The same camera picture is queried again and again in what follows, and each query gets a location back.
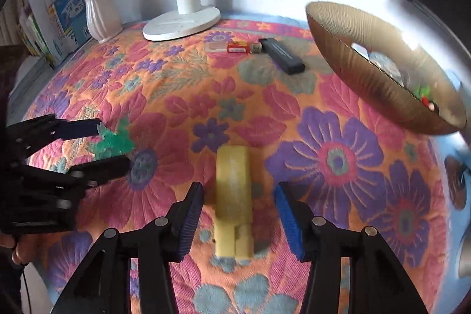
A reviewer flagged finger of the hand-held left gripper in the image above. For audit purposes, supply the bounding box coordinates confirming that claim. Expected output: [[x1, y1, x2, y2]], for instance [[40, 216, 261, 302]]
[[7, 115, 107, 153], [22, 156, 131, 190]]

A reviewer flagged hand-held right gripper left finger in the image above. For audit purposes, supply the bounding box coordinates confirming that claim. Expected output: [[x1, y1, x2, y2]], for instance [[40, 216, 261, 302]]
[[49, 182, 205, 314]]

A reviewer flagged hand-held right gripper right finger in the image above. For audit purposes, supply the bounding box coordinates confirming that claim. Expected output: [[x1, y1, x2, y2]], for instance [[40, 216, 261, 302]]
[[273, 182, 429, 314]]

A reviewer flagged dark green translucent toy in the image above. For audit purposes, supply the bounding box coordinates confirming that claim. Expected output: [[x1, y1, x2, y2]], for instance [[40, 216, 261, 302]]
[[92, 117, 136, 158]]

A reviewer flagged yellow tape dispenser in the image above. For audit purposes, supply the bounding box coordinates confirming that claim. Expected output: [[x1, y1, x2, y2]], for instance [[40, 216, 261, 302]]
[[213, 145, 254, 260]]

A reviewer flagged gold ribbed glass bowl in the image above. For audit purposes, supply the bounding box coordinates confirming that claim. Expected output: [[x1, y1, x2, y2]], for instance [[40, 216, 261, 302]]
[[305, 1, 468, 135]]

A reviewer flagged clear correction tape dispenser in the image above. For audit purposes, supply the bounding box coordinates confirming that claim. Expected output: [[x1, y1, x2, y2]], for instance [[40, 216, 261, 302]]
[[351, 42, 402, 84]]

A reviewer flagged black-haired red figurine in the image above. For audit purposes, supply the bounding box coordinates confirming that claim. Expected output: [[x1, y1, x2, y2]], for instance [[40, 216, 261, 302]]
[[421, 97, 441, 113]]

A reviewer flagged person's left hand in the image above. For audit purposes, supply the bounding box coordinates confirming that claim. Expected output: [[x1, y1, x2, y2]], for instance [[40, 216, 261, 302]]
[[0, 231, 31, 268]]

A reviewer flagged white illustrated box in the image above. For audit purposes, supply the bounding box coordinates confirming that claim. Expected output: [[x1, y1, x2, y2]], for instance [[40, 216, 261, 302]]
[[18, 0, 93, 70]]

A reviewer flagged white ribbed vase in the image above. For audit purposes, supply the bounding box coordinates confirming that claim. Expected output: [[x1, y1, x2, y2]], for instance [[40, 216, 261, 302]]
[[75, 0, 124, 44]]

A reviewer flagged floral orange pink cloth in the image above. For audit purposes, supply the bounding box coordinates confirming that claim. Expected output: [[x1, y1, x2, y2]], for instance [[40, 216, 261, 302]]
[[7, 18, 455, 314]]

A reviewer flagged black remote control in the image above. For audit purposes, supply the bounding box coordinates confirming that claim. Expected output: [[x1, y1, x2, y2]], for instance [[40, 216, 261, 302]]
[[258, 38, 305, 75]]

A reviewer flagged light blue table cover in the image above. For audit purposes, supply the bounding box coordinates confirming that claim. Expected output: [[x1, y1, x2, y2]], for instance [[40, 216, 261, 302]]
[[429, 71, 471, 303]]

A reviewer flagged silver thermos bottle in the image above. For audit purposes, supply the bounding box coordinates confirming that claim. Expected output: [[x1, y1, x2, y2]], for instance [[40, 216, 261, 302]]
[[456, 231, 471, 281]]

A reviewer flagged black cable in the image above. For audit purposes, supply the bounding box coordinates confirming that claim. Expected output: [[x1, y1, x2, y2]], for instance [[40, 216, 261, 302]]
[[20, 263, 34, 314]]

